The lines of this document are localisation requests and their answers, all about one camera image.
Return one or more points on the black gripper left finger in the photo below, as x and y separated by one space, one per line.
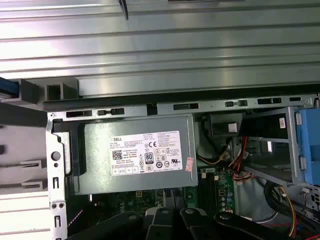
160 225

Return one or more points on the grey power supply unit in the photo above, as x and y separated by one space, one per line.
100 150

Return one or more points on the blue plastic drive latch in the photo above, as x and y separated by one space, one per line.
310 140

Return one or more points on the metal optical drive cage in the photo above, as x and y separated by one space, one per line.
291 140

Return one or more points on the grey parts rack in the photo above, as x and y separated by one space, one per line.
15 140

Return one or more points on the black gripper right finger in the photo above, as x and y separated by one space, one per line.
200 227

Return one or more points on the black RAM slot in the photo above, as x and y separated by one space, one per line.
203 192
213 192

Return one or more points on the green motherboard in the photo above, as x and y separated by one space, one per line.
225 185

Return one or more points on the black open PC case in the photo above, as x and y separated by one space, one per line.
175 113

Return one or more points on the hard disk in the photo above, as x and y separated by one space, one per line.
8 86

